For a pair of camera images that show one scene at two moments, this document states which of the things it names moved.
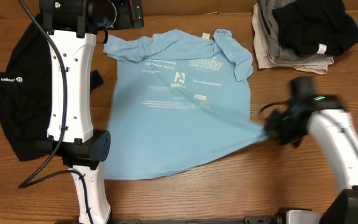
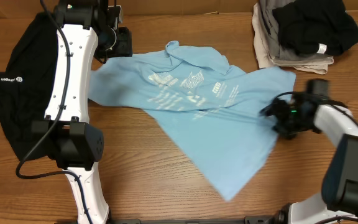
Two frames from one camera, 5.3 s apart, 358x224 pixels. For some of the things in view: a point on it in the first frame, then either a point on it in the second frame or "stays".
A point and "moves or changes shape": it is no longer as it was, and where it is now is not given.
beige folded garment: (262, 56) stays
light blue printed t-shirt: (177, 101) moves or changes shape
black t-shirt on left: (22, 93) stays
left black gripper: (124, 21) -> (124, 48)
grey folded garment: (277, 53) stays
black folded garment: (309, 27) stays
